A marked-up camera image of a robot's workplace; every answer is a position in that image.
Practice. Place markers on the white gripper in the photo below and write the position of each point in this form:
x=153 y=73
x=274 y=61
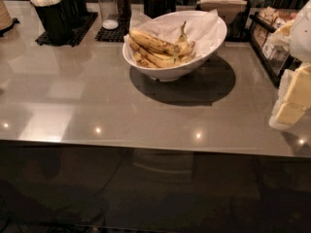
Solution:
x=301 y=38

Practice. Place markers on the spotted yellow banana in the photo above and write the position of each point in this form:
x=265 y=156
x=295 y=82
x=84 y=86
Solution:
x=153 y=43

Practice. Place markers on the white paper bowl liner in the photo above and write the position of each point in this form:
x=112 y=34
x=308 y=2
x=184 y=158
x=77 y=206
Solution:
x=200 y=27

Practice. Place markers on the right side banana bunch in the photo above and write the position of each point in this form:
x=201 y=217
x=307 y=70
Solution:
x=186 y=52

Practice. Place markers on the white ceramic bowl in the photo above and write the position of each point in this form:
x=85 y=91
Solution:
x=174 y=73

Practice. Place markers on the lower front yellow banana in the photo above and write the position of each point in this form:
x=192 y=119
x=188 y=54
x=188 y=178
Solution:
x=143 y=60

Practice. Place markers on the black condiment packet rack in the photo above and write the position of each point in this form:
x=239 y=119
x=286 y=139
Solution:
x=274 y=59

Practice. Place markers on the brown napkin dispenser stack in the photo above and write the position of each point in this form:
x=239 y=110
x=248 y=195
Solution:
x=233 y=12

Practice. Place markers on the pepper grinder dark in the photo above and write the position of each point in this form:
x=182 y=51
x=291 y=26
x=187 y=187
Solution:
x=124 y=9

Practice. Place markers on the salt shaker glass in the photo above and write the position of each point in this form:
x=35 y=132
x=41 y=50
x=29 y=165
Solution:
x=108 y=12

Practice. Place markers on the stack of paper cups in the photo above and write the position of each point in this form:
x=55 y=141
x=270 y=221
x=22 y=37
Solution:
x=5 y=18

